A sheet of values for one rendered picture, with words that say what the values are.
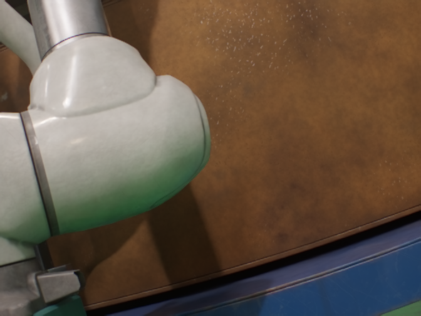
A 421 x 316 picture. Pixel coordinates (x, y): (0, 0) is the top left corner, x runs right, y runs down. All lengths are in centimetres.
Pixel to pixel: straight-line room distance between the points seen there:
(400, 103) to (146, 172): 60
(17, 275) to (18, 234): 5
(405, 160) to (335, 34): 27
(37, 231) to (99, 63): 20
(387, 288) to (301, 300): 14
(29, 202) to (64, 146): 7
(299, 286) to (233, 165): 30
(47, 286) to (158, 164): 19
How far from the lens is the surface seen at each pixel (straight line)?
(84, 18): 77
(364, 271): 93
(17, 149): 66
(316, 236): 111
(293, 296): 93
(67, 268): 98
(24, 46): 101
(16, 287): 66
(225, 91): 113
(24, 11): 137
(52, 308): 67
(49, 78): 71
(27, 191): 65
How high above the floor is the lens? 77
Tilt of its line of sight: 5 degrees up
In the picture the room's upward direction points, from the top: 17 degrees counter-clockwise
